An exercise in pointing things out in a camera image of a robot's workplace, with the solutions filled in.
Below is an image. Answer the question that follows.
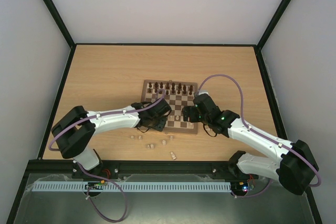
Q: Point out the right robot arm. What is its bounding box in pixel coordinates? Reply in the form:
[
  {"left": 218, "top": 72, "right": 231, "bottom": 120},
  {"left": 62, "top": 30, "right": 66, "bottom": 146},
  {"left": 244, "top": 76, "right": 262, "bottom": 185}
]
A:
[{"left": 182, "top": 106, "right": 319, "bottom": 195}]

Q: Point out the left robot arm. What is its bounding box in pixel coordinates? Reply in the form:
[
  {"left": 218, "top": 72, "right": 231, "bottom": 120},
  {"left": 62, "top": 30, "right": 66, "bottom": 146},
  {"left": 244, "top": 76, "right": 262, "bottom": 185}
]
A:
[{"left": 49, "top": 98, "right": 172, "bottom": 171}]

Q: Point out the wooden chess board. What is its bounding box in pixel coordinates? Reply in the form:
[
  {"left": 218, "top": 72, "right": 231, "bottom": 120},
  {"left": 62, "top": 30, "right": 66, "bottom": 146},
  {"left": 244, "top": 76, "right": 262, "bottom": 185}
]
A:
[{"left": 141, "top": 80, "right": 198, "bottom": 134}]

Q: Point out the lying light chess piece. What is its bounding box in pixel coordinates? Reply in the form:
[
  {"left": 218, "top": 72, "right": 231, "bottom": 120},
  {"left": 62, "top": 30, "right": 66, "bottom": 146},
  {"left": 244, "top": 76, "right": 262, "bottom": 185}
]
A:
[{"left": 170, "top": 152, "right": 177, "bottom": 160}]

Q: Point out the white slotted cable duct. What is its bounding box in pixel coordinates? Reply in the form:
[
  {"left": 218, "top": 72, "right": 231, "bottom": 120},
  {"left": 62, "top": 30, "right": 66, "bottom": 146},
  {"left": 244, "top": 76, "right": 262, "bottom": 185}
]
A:
[{"left": 31, "top": 182, "right": 231, "bottom": 193}]

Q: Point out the black aluminium frame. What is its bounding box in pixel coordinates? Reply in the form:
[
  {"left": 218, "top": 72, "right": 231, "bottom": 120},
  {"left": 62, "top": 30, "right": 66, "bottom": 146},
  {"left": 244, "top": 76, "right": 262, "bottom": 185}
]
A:
[{"left": 5, "top": 0, "right": 323, "bottom": 224}]

